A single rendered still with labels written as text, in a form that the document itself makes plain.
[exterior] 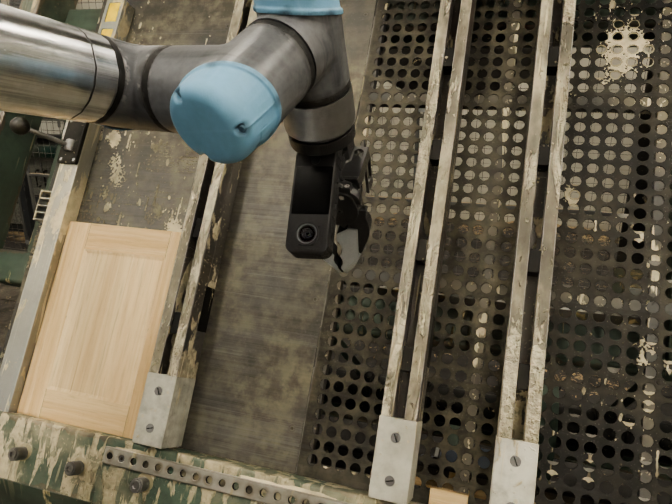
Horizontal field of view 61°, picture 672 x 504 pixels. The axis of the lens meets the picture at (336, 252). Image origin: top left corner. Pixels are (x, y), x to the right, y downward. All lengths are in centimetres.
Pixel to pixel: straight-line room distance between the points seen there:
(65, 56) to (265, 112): 15
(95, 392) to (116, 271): 24
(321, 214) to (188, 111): 19
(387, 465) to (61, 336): 72
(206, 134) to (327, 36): 14
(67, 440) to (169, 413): 23
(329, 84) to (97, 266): 85
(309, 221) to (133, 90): 20
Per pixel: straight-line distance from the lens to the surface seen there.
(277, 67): 47
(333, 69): 55
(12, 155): 159
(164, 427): 109
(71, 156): 139
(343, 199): 62
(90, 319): 128
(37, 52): 48
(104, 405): 123
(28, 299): 135
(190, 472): 109
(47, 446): 126
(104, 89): 51
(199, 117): 45
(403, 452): 95
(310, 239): 57
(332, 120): 57
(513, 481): 94
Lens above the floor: 157
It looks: 19 degrees down
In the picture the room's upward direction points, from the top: straight up
